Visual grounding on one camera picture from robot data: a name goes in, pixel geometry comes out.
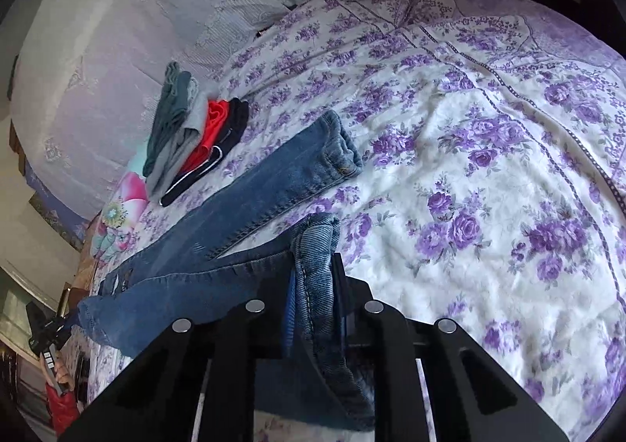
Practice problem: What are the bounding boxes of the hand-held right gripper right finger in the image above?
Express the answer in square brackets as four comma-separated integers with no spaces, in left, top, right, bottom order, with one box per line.
[331,252,568,442]

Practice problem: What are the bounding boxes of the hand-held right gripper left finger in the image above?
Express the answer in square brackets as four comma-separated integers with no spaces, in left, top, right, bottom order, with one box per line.
[59,271,297,442]

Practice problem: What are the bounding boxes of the blue denim pants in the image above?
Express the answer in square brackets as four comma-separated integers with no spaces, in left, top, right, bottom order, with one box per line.
[78,110,377,432]

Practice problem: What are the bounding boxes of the person's left hand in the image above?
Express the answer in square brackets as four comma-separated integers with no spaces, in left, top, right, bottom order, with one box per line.
[53,359,75,391]

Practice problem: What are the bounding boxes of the folded pink floral quilt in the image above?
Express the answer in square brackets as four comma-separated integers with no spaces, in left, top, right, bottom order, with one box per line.
[90,151,162,262]

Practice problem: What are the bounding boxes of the blue patterned cloth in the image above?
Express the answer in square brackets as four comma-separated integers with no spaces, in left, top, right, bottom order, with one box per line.
[23,161,91,249]

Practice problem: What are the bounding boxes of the folded navy garment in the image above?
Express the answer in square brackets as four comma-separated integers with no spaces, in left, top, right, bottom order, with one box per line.
[160,97,249,207]

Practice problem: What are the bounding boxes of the folded grey garment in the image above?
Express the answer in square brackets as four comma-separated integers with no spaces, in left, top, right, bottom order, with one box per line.
[146,90,211,195]

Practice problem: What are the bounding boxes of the folded red garment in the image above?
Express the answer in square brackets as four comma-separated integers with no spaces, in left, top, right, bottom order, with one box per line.
[183,99,230,173]

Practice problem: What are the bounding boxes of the purple floral bedspread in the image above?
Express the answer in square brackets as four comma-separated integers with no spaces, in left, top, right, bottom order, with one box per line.
[63,0,626,442]

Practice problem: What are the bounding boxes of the folded teal garment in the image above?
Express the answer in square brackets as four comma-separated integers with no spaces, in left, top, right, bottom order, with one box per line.
[143,61,199,176]

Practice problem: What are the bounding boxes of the white lace cloth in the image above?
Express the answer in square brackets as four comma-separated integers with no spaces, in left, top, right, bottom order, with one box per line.
[10,0,372,220]

